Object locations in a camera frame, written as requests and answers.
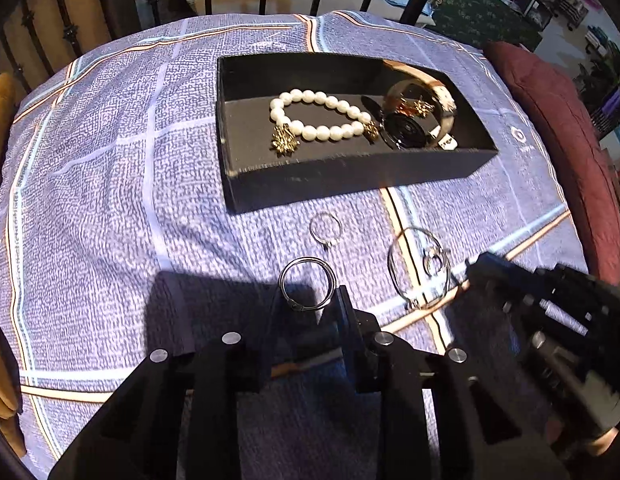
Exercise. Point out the black jewelry tray box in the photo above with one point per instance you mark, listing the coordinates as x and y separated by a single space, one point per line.
318 95

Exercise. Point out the gold charm earring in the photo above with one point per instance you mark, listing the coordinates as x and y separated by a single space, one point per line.
414 108

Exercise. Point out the thin silver bangle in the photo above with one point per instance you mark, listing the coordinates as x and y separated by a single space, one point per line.
419 267

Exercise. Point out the white earring card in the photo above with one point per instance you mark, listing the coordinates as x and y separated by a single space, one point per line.
447 143

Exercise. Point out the person's right hand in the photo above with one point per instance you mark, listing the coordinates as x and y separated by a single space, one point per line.
590 439

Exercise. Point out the green patterned tablecloth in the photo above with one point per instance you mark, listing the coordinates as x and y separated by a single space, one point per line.
478 22

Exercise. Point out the purple plaid bed sheet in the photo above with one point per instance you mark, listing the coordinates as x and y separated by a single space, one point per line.
114 235

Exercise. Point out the green potted plant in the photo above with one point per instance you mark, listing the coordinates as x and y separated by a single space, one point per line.
599 86

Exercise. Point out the maroon pillow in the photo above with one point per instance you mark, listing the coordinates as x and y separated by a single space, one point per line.
551 101

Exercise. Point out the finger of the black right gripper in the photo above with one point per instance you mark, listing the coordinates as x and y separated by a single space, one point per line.
492 269
513 295

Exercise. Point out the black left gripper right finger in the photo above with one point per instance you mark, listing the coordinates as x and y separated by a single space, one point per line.
379 362

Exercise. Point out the gold flower brooch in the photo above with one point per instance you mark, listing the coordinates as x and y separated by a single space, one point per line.
283 141

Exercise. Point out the beige strap wristwatch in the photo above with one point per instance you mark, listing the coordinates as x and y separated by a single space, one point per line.
400 132

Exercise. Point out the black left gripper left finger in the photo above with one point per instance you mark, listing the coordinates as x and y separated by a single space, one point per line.
237 363

